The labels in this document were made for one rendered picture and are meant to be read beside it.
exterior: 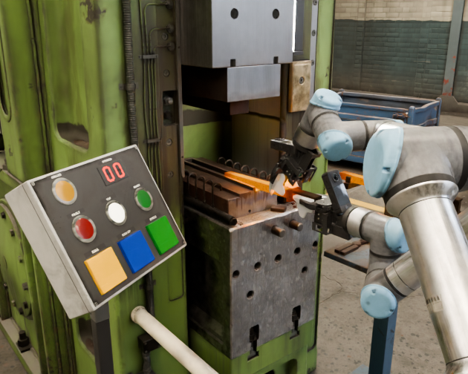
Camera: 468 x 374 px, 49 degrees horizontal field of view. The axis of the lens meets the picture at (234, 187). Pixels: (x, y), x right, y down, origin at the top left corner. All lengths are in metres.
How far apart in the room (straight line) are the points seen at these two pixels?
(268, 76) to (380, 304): 0.73
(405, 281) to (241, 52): 0.75
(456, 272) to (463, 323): 0.07
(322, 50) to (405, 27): 7.85
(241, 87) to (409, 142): 0.71
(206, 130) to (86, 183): 0.97
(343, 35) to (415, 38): 1.45
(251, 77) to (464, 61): 7.90
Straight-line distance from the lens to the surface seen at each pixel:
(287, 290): 1.75
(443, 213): 0.84
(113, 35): 1.41
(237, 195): 1.55
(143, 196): 1.22
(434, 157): 0.87
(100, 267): 1.07
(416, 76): 9.61
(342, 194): 1.35
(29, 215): 1.07
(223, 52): 1.42
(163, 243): 1.21
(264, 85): 1.53
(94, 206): 1.11
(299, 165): 1.41
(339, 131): 1.24
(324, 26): 1.91
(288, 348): 1.88
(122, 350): 1.71
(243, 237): 1.52
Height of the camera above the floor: 1.49
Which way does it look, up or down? 18 degrees down
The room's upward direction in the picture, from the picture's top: straight up
